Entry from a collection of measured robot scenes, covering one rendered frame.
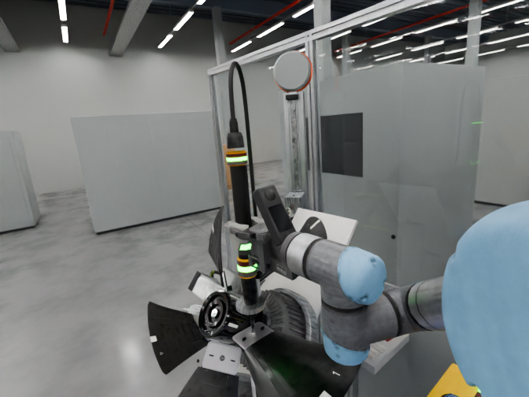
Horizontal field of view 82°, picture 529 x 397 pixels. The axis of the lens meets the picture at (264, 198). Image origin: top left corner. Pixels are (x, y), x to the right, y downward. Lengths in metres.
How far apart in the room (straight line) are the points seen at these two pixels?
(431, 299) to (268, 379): 0.37
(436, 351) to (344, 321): 0.93
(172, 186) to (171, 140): 0.88
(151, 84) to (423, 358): 12.54
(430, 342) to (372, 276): 0.96
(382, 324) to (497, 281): 0.37
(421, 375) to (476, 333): 1.32
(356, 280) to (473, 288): 0.27
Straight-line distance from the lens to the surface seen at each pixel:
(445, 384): 0.92
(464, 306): 0.21
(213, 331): 0.84
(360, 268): 0.46
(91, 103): 12.76
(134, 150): 6.10
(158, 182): 6.21
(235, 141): 0.64
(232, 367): 0.88
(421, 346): 1.45
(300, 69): 1.33
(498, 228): 0.19
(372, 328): 0.55
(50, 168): 12.75
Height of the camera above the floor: 1.68
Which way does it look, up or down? 13 degrees down
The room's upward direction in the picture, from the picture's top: 4 degrees counter-clockwise
